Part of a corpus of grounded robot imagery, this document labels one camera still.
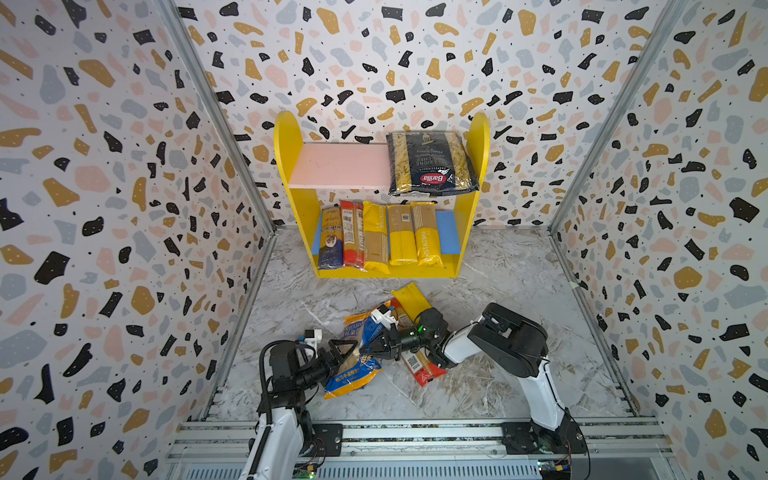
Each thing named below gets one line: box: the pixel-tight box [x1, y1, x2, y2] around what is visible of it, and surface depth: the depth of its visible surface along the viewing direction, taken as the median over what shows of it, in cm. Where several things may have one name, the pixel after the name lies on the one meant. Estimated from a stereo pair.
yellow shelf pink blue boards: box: [274, 111, 490, 279], surface depth 84 cm
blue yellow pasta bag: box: [318, 206, 344, 270], surface depth 97 cm
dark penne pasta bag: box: [386, 131, 479, 197], surface depth 74 cm
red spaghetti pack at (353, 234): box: [340, 201, 367, 271], surface depth 97 cm
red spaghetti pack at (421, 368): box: [401, 350, 448, 387], surface depth 85 cm
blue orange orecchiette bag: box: [324, 311, 383, 400], surface depth 77 cm
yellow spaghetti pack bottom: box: [412, 202, 443, 268], surface depth 97 cm
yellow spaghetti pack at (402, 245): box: [387, 204, 418, 266], surface depth 99 cm
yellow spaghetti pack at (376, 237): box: [363, 201, 390, 274], surface depth 97 cm
